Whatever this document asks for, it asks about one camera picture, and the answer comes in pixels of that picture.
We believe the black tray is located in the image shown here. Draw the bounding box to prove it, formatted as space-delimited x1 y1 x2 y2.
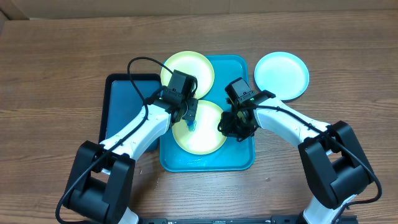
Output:
99 73 161 141

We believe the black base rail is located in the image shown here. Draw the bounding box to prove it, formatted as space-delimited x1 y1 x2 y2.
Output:
138 215 304 224

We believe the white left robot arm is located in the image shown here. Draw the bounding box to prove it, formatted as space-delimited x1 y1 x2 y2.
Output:
55 98 198 223

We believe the light blue plate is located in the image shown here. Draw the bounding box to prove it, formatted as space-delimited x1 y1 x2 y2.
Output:
254 52 310 101

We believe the blue plastic tray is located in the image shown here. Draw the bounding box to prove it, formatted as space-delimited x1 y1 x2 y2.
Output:
159 55 255 172

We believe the yellow plate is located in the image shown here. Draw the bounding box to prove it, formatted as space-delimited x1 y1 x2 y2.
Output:
164 51 215 100
172 100 226 155

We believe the brown sponge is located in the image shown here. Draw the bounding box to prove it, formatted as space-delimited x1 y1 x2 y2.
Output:
186 121 197 132

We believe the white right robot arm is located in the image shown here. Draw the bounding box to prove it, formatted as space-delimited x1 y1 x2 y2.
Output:
218 89 375 223

